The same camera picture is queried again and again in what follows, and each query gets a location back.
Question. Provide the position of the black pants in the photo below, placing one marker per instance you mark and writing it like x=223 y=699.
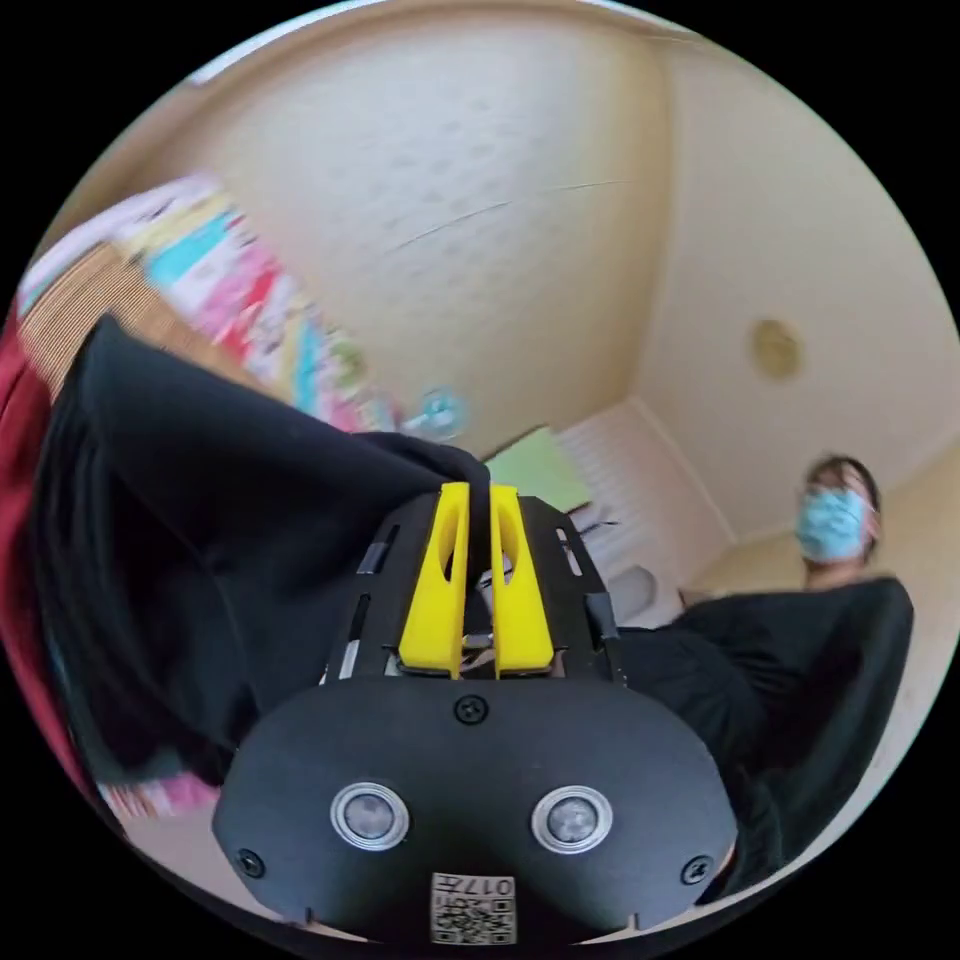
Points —
x=195 y=525

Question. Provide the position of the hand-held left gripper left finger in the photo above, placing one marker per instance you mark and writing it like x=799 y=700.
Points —
x=431 y=600

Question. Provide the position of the red garment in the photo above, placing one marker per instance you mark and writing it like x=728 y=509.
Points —
x=22 y=465

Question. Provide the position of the person's body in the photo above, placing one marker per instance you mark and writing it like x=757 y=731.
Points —
x=750 y=660

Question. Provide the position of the small turquoise fan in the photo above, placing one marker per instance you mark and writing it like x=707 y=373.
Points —
x=441 y=411

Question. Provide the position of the round ceiling lamp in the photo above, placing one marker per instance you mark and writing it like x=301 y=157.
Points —
x=776 y=349

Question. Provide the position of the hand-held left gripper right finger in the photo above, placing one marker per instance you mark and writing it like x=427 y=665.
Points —
x=519 y=607

